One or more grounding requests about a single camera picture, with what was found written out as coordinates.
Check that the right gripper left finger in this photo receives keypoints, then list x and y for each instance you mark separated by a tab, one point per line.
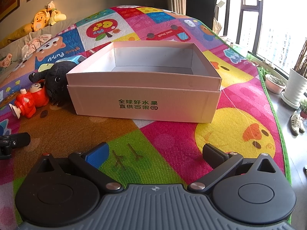
87	165

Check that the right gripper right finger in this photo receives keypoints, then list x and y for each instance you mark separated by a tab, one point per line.
223	164

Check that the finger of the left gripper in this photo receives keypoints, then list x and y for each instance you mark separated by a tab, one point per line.
10	142

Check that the red figurine toy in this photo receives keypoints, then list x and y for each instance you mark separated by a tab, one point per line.
27	101

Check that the black plush toy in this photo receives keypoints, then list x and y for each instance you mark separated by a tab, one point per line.
55	81

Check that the colourful cartoon play mat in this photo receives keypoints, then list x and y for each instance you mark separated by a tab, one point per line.
140	151

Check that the white sneaker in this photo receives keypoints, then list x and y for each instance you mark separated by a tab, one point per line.
296	124

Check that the pink bowl planter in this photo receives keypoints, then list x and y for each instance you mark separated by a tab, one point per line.
274	84

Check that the pink crumpled cloth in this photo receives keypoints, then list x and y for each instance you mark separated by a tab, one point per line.
29	48

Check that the white cardboard box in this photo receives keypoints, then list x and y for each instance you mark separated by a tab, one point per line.
150	80

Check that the white plant pot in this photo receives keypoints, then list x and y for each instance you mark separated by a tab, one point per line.
295	89

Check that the orange duck plush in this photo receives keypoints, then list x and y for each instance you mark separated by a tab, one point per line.
40	20

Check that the yellow small plush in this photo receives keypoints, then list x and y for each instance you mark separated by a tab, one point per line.
55	15

